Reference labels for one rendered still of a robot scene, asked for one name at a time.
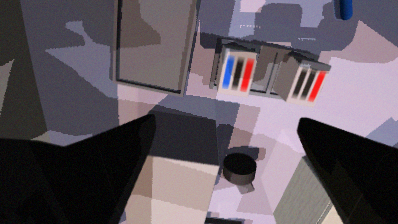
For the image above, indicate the blue rod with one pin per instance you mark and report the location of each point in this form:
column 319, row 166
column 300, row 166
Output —
column 346, row 10

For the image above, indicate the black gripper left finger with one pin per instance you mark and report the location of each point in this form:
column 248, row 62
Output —
column 87, row 182

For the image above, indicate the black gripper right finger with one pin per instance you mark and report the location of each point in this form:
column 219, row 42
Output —
column 359, row 174

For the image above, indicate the dark grey flat panel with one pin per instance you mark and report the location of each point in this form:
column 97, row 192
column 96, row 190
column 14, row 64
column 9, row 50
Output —
column 21, row 113

